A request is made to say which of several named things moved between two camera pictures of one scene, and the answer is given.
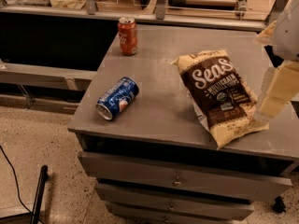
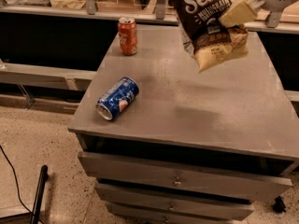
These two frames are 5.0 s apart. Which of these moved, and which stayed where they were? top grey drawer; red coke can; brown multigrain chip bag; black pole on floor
Moved: brown multigrain chip bag
Stayed: top grey drawer; red coke can; black pole on floor
